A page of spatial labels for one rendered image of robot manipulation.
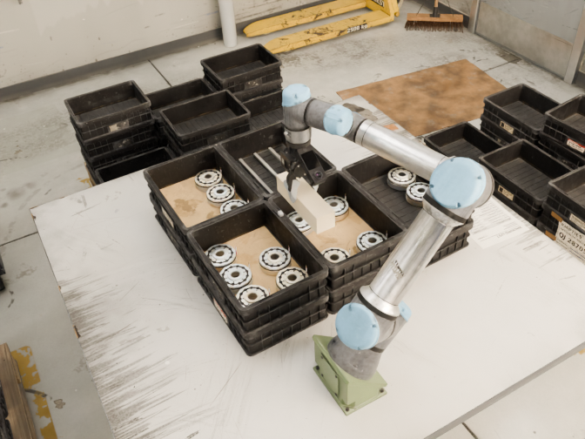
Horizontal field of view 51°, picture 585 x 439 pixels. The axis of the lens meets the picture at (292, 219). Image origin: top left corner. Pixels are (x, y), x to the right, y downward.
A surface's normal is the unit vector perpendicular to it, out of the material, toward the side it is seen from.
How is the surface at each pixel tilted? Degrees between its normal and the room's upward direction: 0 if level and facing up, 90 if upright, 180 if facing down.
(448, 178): 45
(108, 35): 90
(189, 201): 0
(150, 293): 0
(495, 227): 0
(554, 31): 90
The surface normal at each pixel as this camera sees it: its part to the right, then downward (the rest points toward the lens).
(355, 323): -0.54, 0.10
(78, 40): 0.49, 0.56
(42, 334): -0.04, -0.75
